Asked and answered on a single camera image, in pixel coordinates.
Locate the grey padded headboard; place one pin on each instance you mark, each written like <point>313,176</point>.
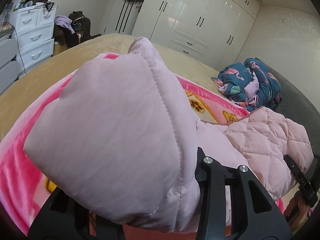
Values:
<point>294,105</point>

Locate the white drawer chest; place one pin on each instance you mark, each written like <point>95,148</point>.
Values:
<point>33,30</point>

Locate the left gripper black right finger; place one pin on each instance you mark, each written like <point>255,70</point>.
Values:
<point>235,205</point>

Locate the blue flamingo print quilt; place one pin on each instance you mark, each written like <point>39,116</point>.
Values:
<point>249,84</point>

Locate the black backpack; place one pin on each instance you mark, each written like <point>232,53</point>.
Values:
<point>82,26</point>

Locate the white glossy wardrobe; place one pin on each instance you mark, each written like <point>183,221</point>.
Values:
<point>210,31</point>

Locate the grey low cabinet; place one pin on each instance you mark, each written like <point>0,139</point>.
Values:
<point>9,67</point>

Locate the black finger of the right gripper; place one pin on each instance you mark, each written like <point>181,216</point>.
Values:
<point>308,188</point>

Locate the white bedroom door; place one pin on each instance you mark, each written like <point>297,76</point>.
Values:
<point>121,17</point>

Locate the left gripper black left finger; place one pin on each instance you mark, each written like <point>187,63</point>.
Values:
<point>61,217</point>

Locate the purple garment pile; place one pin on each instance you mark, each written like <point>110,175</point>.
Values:
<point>64,22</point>

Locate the pink quilted jacket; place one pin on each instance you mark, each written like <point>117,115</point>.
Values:
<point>125,134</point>

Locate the beige bed cover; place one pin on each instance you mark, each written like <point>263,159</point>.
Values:
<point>21,94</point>

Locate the pink cartoon bear blanket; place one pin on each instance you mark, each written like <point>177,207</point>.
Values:
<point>22,174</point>

